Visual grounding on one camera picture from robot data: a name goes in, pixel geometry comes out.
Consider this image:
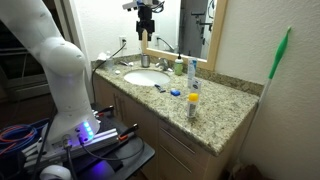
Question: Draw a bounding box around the white wall outlet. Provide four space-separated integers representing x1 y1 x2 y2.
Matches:
118 35 128 50

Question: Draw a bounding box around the steel cup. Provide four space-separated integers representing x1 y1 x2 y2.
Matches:
140 53 151 69

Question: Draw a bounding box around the wooden vanity cabinet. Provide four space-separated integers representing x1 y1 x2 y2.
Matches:
92 73 258 180

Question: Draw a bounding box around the white electric toothbrush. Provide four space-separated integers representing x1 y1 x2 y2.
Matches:
187 57 198 81

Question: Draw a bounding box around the white round knob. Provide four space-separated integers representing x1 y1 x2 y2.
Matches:
39 164 73 180

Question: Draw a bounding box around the aluminium mounting rail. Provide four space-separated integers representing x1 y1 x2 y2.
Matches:
23 128 119 168

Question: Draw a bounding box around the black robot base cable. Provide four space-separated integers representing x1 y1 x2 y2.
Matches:
78 134 146 162
62 134 78 180

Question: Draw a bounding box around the chrome faucet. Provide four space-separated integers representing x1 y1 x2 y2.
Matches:
155 57 174 73

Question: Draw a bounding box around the clear plastic water bottle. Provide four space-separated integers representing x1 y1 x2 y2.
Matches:
105 50 115 72

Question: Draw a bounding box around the white oval sink basin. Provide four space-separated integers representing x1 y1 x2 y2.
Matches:
123 68 171 87

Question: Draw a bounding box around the green handled broom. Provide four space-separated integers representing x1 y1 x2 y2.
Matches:
229 26 293 174

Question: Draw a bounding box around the metal drawer handle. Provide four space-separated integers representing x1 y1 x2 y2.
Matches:
162 128 197 155
162 146 193 174

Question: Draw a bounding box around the blue razor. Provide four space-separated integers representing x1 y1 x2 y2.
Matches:
153 83 167 94

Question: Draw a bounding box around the black power cable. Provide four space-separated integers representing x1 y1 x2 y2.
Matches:
90 39 128 104

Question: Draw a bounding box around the blue orange cable bundle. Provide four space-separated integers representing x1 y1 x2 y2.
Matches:
0 118 51 156

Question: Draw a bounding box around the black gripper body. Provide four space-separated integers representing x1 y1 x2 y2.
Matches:
135 4 156 32

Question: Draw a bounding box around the green pump soap bottle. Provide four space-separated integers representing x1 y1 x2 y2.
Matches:
173 52 185 76

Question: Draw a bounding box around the black orange clamp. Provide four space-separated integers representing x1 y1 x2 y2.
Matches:
94 105 115 118
117 123 140 141

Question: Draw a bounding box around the white bottle yellow cap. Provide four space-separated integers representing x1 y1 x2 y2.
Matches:
186 92 200 119

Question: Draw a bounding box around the black robot cart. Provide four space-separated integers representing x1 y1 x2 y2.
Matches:
66 103 156 180

